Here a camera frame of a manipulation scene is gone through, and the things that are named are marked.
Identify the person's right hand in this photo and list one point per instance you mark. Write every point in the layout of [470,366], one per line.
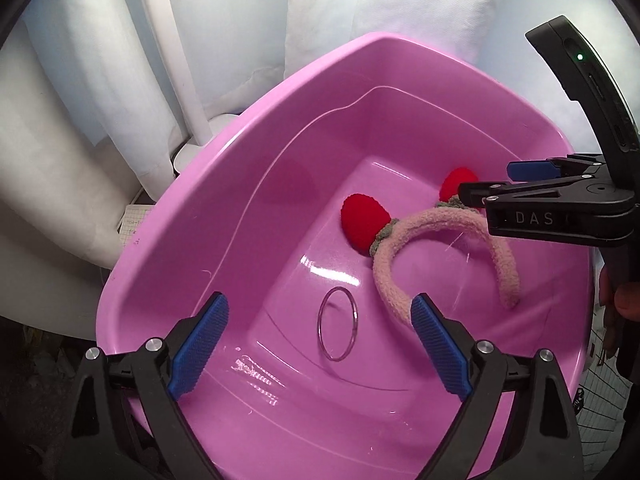
[620,303]

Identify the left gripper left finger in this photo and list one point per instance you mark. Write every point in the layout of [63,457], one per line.
[125,420]

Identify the white curtain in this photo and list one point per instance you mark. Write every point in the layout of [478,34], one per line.
[89,119]

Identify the paper tag on table edge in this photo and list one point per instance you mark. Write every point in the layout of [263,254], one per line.
[131,219]

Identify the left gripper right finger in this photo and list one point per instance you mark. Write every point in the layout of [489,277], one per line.
[540,440]

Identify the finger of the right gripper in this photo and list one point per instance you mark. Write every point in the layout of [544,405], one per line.
[552,168]
[554,193]

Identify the pink plastic bin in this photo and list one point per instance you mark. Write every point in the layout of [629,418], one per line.
[314,378]

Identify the pink strawberry fuzzy headband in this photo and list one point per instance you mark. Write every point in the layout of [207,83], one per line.
[374,233]

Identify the black grid white tablecloth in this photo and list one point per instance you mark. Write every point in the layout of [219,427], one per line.
[600,401]

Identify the white floor lamp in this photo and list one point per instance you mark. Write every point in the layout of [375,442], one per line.
[202,130]

